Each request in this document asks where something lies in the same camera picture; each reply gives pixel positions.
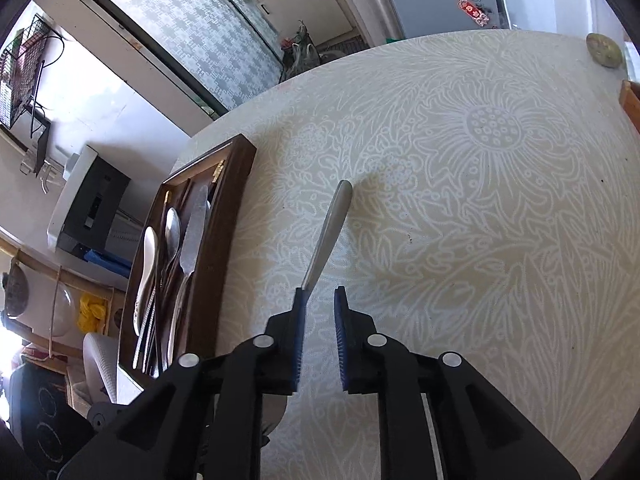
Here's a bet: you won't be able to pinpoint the round beige object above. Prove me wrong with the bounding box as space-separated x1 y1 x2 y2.
586 32 623 68

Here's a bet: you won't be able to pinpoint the white round bowl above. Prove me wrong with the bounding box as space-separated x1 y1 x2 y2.
47 282 83 338

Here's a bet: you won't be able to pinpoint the wooden box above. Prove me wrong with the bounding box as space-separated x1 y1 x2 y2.
619 79 640 133

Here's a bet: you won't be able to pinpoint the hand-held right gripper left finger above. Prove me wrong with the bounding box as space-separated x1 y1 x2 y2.
57 287 307 480

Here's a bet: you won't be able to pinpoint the red fridge magnet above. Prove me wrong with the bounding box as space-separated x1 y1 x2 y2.
457 0 490 28

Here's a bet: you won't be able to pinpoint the plastic bags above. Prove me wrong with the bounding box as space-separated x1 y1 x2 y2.
280 20 321 81

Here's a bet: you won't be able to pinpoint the blue box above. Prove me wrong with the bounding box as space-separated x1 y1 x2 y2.
85 249 133 278

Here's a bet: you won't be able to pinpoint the wooden shelf frame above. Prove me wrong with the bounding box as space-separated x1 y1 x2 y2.
0 240 126 361

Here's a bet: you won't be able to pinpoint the metal spoon with patterned handle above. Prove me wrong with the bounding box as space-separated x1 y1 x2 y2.
142 240 171 373
134 207 182 368

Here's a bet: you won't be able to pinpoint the black induction cooktop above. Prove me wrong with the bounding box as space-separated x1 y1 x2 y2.
7 360 96 480

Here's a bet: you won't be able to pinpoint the white kitchen cabinet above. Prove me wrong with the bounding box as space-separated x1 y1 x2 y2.
252 0 366 48

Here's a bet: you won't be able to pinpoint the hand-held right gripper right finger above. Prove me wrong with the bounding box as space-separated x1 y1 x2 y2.
334 286 582 480

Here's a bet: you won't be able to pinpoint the white and black appliance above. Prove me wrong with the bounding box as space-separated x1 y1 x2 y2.
47 145 133 256

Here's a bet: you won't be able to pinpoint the metal fork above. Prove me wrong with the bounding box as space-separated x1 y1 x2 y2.
262 179 354 438

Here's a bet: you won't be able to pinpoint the floral tablecloth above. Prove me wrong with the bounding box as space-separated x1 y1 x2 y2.
170 30 640 480

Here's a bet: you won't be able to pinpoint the brown wooden tray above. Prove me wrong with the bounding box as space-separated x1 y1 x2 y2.
117 133 257 378

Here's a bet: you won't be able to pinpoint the metal table knife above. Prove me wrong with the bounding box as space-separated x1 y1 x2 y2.
165 185 210 361

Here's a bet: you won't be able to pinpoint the yellow plastic bag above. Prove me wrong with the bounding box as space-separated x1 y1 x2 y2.
77 294 108 333

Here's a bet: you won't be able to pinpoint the patterned glass sliding door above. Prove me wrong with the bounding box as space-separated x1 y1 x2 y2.
55 0 286 113

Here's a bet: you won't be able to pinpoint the white ceramic spoon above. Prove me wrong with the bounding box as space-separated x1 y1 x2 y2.
132 226 160 337

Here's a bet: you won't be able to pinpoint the black wire rack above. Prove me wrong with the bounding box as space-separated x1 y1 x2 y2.
0 12 66 126

